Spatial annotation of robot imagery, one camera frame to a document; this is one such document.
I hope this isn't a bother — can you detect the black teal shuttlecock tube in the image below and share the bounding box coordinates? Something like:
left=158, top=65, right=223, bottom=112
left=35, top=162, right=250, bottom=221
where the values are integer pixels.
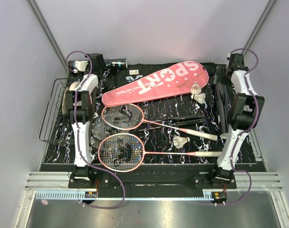
left=68, top=58, right=128, bottom=69

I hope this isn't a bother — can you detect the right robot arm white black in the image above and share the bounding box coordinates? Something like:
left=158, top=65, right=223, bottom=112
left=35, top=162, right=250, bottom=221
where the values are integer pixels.
left=208, top=50, right=265, bottom=189

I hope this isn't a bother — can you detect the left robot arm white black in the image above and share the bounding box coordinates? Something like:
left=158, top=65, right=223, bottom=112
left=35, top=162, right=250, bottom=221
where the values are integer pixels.
left=62, top=53, right=105, bottom=189

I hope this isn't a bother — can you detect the upper pink badminton racket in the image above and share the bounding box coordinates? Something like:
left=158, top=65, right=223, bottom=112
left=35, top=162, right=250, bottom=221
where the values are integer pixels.
left=101, top=104, right=218, bottom=141

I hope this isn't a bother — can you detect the pink badminton racket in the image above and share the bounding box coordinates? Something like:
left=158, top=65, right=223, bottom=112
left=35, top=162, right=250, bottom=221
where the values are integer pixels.
left=97, top=133, right=223, bottom=172
left=101, top=104, right=218, bottom=141

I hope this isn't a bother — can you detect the lower pink badminton racket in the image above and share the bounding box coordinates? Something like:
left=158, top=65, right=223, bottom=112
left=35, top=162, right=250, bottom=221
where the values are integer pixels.
left=97, top=133, right=223, bottom=172

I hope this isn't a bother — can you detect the white shuttlecock near bag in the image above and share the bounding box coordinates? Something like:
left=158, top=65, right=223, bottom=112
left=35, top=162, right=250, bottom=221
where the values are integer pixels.
left=190, top=82, right=202, bottom=95

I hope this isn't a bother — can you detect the white shuttlecock beside bag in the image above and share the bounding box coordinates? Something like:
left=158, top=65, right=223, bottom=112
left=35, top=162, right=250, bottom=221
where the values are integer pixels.
left=191, top=93, right=206, bottom=104

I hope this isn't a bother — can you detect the pink racket cover bag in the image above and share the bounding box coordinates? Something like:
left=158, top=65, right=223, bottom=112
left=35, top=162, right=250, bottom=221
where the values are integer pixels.
left=102, top=61, right=209, bottom=107

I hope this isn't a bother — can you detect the white shuttlecock centre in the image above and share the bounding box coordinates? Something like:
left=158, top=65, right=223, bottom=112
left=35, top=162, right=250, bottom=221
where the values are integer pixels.
left=173, top=136, right=190, bottom=149

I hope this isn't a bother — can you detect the black racket bag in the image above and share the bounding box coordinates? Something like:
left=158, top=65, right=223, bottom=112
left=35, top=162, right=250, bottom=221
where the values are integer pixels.
left=114, top=62, right=218, bottom=84

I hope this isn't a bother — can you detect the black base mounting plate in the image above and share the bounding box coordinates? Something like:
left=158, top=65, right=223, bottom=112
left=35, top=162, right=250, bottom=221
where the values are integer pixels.
left=68, top=171, right=237, bottom=190

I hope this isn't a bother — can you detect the black racket upper handle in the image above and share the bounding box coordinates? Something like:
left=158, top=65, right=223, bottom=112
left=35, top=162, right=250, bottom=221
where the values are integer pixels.
left=152, top=114, right=205, bottom=124

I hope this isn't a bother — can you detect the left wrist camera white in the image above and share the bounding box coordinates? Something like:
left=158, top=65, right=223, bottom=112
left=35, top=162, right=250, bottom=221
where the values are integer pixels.
left=72, top=60, right=89, bottom=73

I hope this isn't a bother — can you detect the black wire basket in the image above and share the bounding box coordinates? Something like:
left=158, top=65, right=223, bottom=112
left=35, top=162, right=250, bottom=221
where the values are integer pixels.
left=39, top=76, right=97, bottom=144

